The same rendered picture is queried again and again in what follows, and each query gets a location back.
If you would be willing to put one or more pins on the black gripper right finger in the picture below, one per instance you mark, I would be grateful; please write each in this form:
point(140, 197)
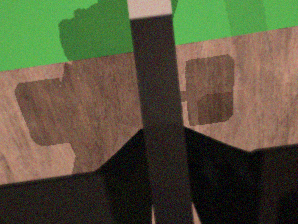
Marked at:
point(230, 185)

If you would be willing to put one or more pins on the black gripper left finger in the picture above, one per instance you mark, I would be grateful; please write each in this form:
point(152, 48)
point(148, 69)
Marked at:
point(118, 192)

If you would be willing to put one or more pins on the green putting mat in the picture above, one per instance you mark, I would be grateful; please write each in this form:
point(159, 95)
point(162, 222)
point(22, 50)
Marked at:
point(42, 32)

